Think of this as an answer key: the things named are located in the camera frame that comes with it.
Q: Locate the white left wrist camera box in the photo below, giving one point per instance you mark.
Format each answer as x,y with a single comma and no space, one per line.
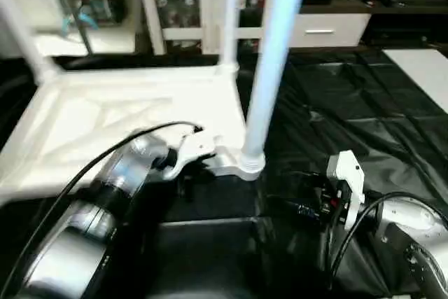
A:
199,148

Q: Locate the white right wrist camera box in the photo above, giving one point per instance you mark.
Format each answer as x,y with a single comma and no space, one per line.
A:
348,176

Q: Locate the teal stand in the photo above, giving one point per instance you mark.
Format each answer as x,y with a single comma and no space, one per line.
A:
80,17

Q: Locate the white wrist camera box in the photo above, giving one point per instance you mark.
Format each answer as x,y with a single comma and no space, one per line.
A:
199,148
348,176

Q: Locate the white plastic table top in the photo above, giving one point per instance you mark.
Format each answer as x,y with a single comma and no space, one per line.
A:
91,117

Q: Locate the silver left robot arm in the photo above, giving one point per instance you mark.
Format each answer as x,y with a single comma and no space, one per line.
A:
91,215

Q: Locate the black work mat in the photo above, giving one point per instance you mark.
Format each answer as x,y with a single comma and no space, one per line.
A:
364,117

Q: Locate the white glass door cabinet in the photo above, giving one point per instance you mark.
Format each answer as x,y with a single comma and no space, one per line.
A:
189,1

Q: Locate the white drawer unit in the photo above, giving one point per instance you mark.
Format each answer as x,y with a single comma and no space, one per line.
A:
329,29

